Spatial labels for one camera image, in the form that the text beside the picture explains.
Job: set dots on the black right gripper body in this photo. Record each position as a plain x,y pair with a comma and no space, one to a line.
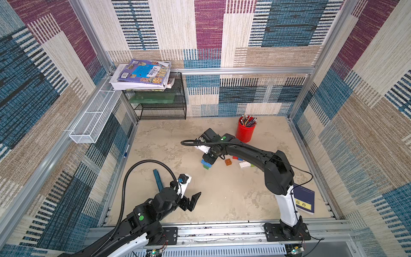
208,137

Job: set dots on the white lego brick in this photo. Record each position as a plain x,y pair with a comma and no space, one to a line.
245,164

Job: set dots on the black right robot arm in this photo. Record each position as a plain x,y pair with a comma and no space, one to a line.
278,179

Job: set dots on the red pen cup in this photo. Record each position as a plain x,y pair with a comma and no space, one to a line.
243,132

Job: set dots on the stack of books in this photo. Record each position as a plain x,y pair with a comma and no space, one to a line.
142,75

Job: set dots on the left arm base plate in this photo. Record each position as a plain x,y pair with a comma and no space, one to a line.
166,235

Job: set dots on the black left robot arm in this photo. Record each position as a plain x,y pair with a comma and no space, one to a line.
143,225

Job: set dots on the dark blue notebook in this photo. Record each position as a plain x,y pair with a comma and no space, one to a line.
304,199

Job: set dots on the black wire mesh shelf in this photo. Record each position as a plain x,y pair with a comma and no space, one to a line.
169,104

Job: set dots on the white wire basket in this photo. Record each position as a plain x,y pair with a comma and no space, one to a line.
93,120

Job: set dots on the green folder on shelf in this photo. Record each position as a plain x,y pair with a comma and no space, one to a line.
152,98

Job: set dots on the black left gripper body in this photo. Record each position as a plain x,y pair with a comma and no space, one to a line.
183,203

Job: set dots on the light blue lego brick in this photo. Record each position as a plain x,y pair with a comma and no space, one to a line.
206,164

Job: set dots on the teal blue marker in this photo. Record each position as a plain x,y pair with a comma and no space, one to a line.
158,180

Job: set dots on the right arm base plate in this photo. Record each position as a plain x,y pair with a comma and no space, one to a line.
278,232

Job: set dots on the pens in cup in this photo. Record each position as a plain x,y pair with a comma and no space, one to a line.
247,120

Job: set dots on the orange lego brick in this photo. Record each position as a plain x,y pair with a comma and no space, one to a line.
228,162

